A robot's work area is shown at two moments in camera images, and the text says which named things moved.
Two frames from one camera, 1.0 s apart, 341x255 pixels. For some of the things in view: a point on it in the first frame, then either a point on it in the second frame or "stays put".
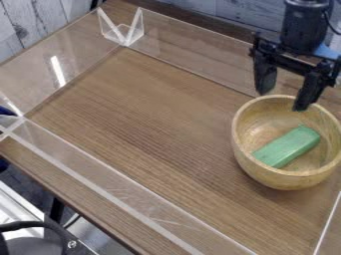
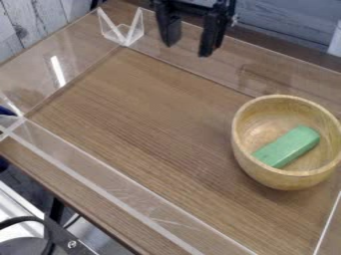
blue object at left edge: [5, 111] stays put
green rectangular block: [286, 147] stays put
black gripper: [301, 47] → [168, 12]
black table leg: [56, 210] stays put
